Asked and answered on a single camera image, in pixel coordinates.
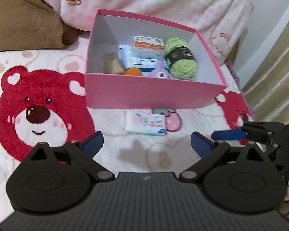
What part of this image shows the green yarn ball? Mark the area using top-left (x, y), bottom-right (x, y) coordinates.
top-left (164, 38), bottom-right (198, 80)

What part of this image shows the purple plush toy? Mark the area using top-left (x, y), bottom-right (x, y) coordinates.
top-left (148, 59), bottom-right (173, 79)

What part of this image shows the blue white tissue pack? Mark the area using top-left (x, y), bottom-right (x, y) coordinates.
top-left (118, 47), bottom-right (159, 73)

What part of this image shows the orange makeup sponge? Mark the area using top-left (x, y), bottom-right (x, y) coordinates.
top-left (124, 67), bottom-right (143, 76)

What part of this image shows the clear floss pick box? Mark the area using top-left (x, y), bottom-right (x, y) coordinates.
top-left (131, 35), bottom-right (165, 59)

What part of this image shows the beige foundation bottle gold cap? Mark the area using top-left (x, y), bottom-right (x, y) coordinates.
top-left (103, 52), bottom-right (125, 74)

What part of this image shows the white wet wipes pack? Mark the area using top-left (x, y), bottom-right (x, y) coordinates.
top-left (124, 111), bottom-right (167, 136)

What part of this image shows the red bear plush blanket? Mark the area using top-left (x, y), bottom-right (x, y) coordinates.
top-left (0, 32), bottom-right (266, 222)

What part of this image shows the pink cardboard storage box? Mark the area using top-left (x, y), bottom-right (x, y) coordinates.
top-left (84, 8), bottom-right (228, 110)

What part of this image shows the pink cartoon quilt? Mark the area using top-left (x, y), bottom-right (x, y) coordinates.
top-left (43, 0), bottom-right (254, 64)

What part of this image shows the brown pillow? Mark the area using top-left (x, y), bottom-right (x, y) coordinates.
top-left (0, 0), bottom-right (82, 52)

